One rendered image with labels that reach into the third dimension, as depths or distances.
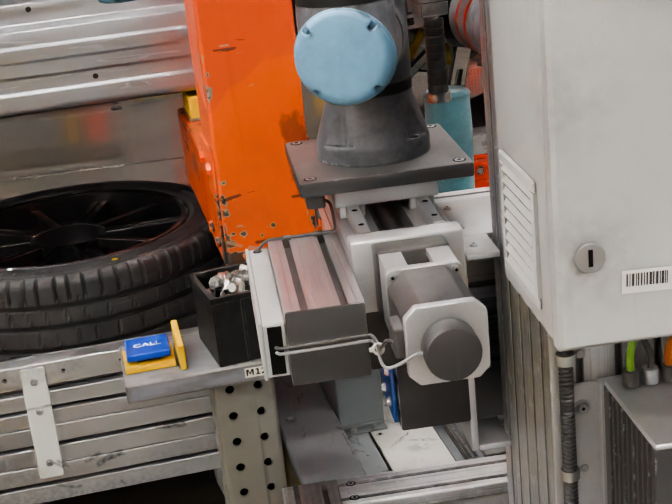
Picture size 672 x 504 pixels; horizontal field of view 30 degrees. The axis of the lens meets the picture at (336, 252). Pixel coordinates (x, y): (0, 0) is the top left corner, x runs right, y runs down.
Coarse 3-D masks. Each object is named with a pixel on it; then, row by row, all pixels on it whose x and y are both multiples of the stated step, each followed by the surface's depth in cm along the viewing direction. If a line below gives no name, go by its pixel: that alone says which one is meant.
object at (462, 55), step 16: (448, 0) 254; (416, 16) 249; (448, 16) 255; (448, 32) 256; (464, 48) 253; (416, 64) 252; (464, 64) 254; (448, 80) 256; (464, 80) 255; (480, 96) 278; (480, 112) 267
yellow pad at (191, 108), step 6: (186, 96) 259; (192, 96) 257; (186, 102) 262; (192, 102) 257; (186, 108) 264; (192, 108) 257; (198, 108) 258; (186, 114) 263; (192, 114) 258; (198, 114) 258; (192, 120) 258; (198, 120) 258
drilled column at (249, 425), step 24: (240, 384) 201; (264, 384) 202; (216, 408) 201; (240, 408) 202; (264, 408) 214; (216, 432) 209; (240, 432) 203; (264, 432) 204; (240, 456) 205; (264, 456) 206; (240, 480) 206; (264, 480) 207
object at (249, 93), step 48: (192, 0) 200; (240, 0) 201; (288, 0) 202; (192, 48) 213; (240, 48) 203; (288, 48) 205; (240, 96) 205; (288, 96) 207; (240, 144) 208; (240, 192) 210; (288, 192) 212; (240, 240) 213
